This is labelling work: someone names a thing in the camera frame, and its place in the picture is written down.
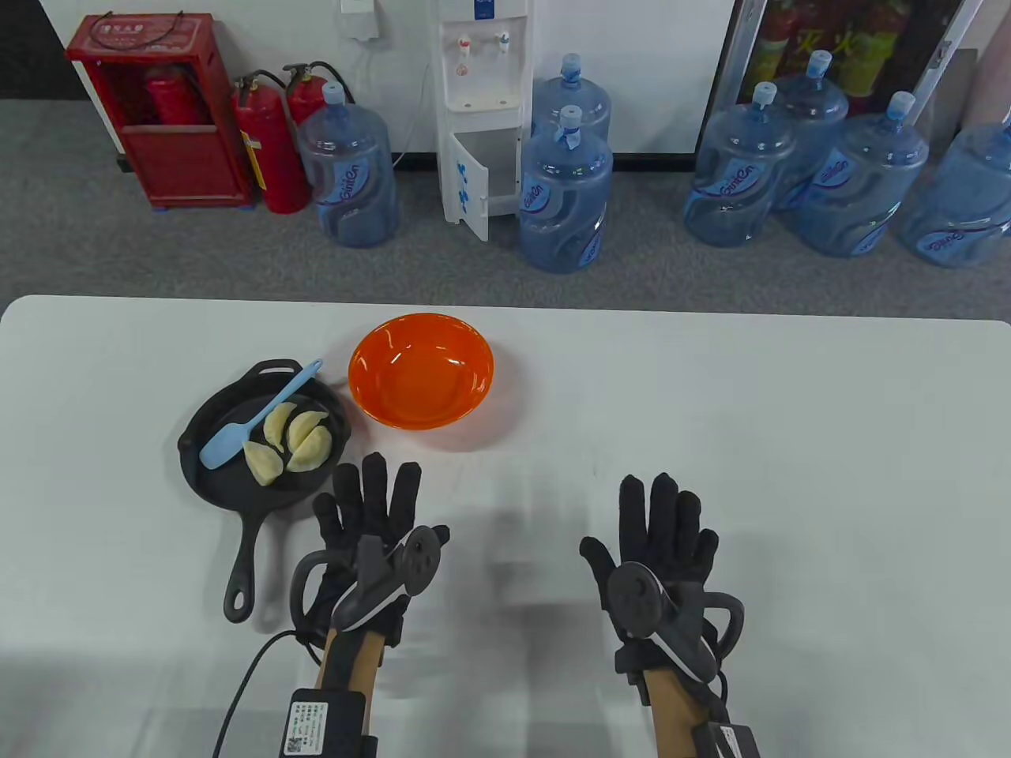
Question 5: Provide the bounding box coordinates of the person's left hand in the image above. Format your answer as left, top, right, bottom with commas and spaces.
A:
312, 452, 451, 640

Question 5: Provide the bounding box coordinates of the person's right hand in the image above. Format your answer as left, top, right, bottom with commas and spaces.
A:
579, 472, 721, 672

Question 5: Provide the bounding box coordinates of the pale yellow dumpling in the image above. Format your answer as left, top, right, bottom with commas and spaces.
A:
286, 430, 333, 473
242, 441, 284, 486
286, 409, 329, 452
263, 403, 299, 453

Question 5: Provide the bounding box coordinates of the orange plastic bowl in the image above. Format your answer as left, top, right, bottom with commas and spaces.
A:
348, 313, 495, 431

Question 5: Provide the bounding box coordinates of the black frying pan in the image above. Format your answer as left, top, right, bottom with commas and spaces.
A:
178, 359, 352, 625

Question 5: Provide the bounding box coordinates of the blue dessert shovel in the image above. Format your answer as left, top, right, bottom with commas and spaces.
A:
198, 359, 324, 471

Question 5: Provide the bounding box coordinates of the person's right forearm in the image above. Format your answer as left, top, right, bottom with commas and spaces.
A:
644, 671, 720, 758

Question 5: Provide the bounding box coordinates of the person's left forearm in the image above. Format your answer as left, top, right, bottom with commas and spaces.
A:
314, 628, 388, 711

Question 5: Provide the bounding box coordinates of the black right hand controller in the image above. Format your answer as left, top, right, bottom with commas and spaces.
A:
604, 561, 747, 681

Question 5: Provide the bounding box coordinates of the black hand controller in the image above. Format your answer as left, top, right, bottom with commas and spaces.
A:
289, 525, 443, 636
604, 561, 747, 681

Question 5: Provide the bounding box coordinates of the black left hand controller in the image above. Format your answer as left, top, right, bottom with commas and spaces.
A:
289, 525, 443, 636

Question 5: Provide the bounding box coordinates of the black left wrist box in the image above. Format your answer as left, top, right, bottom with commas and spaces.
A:
280, 689, 378, 758

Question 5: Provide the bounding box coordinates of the black wrist box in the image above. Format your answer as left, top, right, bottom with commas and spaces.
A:
695, 719, 763, 758
280, 689, 378, 758

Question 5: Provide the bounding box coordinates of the black right wrist box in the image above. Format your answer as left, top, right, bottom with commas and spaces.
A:
695, 719, 763, 758

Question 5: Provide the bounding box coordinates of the blue water jug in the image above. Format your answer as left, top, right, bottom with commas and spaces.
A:
794, 91, 931, 259
896, 118, 1011, 269
770, 50, 850, 212
296, 81, 400, 250
531, 54, 613, 143
684, 81, 799, 249
518, 105, 614, 275

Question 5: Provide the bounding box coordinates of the large red fire extinguisher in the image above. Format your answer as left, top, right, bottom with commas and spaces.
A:
231, 71, 310, 215

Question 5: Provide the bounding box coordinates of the red fire extinguisher cabinet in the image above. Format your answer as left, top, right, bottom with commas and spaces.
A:
66, 12, 255, 210

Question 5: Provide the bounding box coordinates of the small red fire extinguisher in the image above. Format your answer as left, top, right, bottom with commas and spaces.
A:
283, 62, 342, 127

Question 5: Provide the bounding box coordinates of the white water dispenser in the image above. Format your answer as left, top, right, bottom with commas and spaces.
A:
437, 0, 535, 242

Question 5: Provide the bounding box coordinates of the red extinguisher inside cabinet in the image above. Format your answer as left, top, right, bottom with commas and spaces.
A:
145, 66, 208, 126

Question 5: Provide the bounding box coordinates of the white framed dark poster board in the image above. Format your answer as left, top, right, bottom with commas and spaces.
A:
695, 0, 984, 155

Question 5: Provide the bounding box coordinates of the pale pink board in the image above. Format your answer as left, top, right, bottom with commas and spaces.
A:
960, 47, 1011, 135

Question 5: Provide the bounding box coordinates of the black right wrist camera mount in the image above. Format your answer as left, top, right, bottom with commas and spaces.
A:
614, 641, 658, 705

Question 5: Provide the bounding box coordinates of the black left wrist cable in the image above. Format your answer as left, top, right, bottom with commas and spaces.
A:
212, 629, 317, 758

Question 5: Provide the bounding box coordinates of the white wall cable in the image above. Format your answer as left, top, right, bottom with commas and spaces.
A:
357, 36, 431, 171

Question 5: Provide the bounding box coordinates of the white wall adapter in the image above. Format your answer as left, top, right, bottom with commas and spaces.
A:
340, 0, 381, 40

